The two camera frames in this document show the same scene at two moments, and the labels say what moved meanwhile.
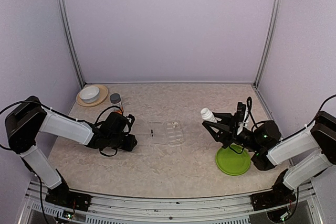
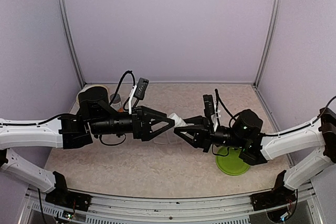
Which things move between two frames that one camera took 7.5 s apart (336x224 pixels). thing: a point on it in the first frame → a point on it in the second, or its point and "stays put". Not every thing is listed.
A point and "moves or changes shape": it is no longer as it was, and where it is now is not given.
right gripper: (228, 127) → (202, 132)
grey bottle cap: (115, 98) stays put
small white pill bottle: (208, 115) moves or changes shape
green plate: (231, 163) stays put
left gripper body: (128, 146) → (136, 129)
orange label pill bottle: (115, 99) stays put
